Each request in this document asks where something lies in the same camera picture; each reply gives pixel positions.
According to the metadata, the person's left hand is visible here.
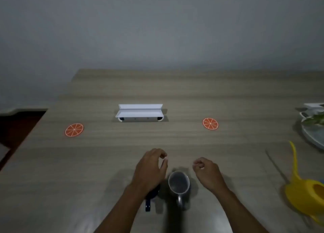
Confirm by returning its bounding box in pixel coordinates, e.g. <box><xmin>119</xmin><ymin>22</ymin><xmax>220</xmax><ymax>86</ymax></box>
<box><xmin>131</xmin><ymin>148</ymin><xmax>169</xmax><ymax>198</ymax></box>

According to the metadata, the person's right hand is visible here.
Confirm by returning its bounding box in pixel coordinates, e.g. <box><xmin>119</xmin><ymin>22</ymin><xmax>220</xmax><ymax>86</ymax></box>
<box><xmin>192</xmin><ymin>157</ymin><xmax>230</xmax><ymax>193</ymax></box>

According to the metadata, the dark blue mug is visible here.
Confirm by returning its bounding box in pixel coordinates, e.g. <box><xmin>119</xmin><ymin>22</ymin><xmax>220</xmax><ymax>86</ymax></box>
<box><xmin>144</xmin><ymin>183</ymin><xmax>161</xmax><ymax>212</ymax></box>

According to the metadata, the grey metal mug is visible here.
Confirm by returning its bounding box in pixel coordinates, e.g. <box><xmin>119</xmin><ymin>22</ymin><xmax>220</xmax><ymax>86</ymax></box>
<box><xmin>168</xmin><ymin>171</ymin><xmax>191</xmax><ymax>211</ymax></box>

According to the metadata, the orange slice coaster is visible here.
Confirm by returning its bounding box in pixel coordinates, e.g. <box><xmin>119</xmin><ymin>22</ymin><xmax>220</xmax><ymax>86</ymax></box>
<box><xmin>65</xmin><ymin>123</ymin><xmax>84</xmax><ymax>138</ymax></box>
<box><xmin>202</xmin><ymin>118</ymin><xmax>219</xmax><ymax>131</ymax></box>

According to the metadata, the person's right forearm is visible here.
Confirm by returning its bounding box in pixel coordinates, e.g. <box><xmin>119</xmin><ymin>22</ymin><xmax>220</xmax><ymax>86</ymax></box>
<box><xmin>214</xmin><ymin>183</ymin><xmax>269</xmax><ymax>233</ymax></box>

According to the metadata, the person's left forearm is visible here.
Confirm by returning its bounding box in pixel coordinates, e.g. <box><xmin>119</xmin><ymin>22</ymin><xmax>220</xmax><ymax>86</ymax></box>
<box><xmin>93</xmin><ymin>184</ymin><xmax>152</xmax><ymax>233</ymax></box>

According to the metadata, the white desk socket box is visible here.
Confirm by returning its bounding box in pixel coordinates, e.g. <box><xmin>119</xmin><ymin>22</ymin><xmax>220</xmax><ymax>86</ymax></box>
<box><xmin>115</xmin><ymin>104</ymin><xmax>165</xmax><ymax>123</ymax></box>

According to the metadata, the yellow watering can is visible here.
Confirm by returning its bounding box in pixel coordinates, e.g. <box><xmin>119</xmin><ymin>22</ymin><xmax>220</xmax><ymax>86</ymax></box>
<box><xmin>285</xmin><ymin>141</ymin><xmax>324</xmax><ymax>225</ymax></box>

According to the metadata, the small white socket box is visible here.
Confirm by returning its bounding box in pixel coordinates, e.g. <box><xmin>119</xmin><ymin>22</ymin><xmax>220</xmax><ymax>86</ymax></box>
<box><xmin>300</xmin><ymin>103</ymin><xmax>324</xmax><ymax>117</ymax></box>

